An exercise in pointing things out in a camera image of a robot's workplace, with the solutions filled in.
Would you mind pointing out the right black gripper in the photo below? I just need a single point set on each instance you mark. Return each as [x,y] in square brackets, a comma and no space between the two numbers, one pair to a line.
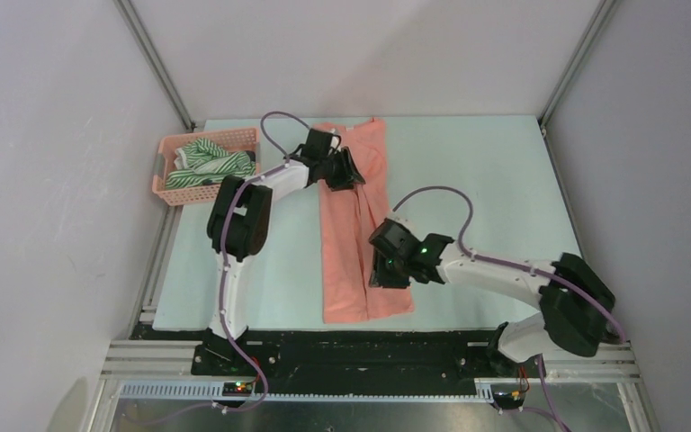
[379,274]

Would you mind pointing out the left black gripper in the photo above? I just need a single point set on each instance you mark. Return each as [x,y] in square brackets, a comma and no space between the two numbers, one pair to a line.
[348,174]

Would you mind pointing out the salmon pink t-shirt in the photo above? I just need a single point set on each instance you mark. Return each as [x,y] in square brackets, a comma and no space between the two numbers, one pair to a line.
[347,220]

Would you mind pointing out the green white striped garment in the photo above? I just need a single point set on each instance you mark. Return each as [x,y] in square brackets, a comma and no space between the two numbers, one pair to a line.
[203,162]

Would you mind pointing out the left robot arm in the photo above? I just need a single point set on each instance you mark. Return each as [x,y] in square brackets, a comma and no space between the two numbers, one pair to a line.
[240,216]

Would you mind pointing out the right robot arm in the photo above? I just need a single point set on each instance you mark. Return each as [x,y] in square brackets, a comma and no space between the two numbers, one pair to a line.
[573,306]

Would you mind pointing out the pink plastic laundry basket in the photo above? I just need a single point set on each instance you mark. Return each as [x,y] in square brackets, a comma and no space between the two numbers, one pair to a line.
[245,139]

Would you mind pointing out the right small circuit board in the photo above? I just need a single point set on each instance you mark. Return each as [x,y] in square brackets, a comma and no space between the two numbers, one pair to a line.
[509,397]

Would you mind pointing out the small circuit board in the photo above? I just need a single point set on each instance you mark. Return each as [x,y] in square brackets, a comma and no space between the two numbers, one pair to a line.
[237,389]
[509,397]

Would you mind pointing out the left small circuit board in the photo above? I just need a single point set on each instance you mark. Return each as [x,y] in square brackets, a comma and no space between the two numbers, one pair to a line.
[237,389]

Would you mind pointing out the aluminium toothed cable duct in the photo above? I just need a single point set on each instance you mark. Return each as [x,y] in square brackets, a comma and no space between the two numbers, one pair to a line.
[218,391]

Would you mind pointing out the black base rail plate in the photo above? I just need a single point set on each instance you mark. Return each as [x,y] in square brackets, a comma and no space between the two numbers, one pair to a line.
[337,362]

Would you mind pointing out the right aluminium corner post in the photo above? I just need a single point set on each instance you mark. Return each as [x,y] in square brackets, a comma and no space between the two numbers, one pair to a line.
[599,20]

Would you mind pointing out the aluminium corner post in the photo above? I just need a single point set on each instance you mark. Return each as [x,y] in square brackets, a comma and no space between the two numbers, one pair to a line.
[140,34]
[599,20]

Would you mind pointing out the left aluminium corner post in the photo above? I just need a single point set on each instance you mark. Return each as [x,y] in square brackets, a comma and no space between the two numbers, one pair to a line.
[140,34]

